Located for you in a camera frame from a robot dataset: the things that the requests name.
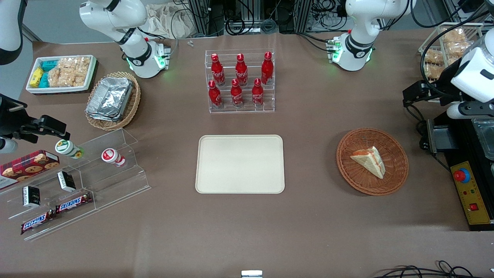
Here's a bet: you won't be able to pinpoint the black arm base cable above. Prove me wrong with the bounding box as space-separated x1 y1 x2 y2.
138 26 179 58
296 32 336 53

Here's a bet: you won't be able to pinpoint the red cola bottle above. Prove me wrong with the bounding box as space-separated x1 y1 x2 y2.
235 53 248 86
208 80 223 109
211 53 226 86
230 79 244 108
261 51 274 85
252 78 264 107

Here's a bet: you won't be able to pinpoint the beige cloth bag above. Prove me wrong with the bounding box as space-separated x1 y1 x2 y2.
145 4 193 39

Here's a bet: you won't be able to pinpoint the clear bag of rice crackers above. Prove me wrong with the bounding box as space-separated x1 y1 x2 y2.
48 57 91 88

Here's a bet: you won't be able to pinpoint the black left arm base cable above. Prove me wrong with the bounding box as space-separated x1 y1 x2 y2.
296 32 336 53

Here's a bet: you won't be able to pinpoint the red lid yogurt cup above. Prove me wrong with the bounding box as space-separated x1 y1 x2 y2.
102 148 127 167

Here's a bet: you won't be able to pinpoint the clear acrylic bottle rack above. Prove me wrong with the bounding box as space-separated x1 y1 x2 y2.
205 49 276 114

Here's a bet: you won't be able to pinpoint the aluminium profile frame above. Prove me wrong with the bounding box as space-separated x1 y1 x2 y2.
188 0 225 37

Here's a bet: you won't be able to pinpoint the Snickers chocolate bar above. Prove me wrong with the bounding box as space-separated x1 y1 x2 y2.
20 210 56 235
55 192 93 214

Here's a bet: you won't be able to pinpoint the clear bag of fried snacks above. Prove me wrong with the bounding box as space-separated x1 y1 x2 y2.
425 64 448 80
446 42 474 58
442 29 467 44
423 50 444 65

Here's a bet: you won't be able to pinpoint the black coiled cable bundle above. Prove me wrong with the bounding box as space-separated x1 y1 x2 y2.
226 17 278 35

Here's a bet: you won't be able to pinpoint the yellow snack pack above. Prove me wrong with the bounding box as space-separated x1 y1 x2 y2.
30 68 44 88

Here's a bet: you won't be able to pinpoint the yellow control panel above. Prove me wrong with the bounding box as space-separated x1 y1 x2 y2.
450 161 492 225

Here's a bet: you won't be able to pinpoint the white rectangular snack tray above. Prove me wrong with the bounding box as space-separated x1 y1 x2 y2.
26 55 97 94

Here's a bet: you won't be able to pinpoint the red tartan cookie box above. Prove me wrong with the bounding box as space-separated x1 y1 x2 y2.
0 150 60 190

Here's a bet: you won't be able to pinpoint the brown round wicker basket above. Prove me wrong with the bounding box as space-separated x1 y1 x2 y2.
336 128 409 196

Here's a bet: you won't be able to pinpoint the clear acrylic stepped shelf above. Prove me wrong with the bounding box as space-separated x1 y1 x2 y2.
0 128 152 242

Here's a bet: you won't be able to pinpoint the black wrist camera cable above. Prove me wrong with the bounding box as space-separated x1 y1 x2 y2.
420 35 487 98

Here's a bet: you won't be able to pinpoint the black floor cables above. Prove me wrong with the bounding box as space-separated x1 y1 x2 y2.
372 261 494 278

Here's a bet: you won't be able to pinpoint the black appliance power cable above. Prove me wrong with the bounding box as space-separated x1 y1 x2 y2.
405 104 430 151

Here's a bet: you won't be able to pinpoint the clear plastic container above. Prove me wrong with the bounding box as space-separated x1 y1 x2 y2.
472 117 494 161

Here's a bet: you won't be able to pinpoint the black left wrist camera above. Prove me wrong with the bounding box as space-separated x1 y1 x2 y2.
439 64 468 102

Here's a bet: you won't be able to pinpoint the black right arm base cable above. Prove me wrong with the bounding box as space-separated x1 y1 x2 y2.
138 26 179 58

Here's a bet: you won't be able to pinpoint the beige rectangular serving tray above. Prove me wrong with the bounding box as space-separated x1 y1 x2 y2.
195 135 285 194

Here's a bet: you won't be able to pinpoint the black appliance housing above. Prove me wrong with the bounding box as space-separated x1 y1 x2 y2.
426 111 494 232

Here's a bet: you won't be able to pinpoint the green lid yogurt cup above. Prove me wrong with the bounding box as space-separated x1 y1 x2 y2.
55 139 85 159

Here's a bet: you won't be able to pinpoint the red emergency stop button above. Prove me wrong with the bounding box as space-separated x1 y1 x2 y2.
453 168 471 184

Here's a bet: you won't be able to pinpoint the small black white carton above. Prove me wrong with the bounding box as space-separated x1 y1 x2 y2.
57 171 77 192
22 186 41 208

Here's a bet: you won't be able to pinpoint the tan oval wicker basket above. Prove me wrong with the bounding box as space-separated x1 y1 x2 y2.
85 71 141 131

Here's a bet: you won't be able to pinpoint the triangular sandwich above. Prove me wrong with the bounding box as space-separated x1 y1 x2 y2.
350 146 386 179

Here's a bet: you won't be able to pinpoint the stacked aluminium foil trays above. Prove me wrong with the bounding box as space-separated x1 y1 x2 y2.
86 77 134 122

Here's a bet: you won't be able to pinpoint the white wire rack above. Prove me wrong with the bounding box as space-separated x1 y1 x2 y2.
419 22 485 103

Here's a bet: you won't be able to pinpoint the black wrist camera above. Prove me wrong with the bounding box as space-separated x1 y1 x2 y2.
439 64 468 102
0 94 28 137

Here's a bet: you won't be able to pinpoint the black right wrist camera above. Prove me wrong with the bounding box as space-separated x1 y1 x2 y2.
0 94 28 137

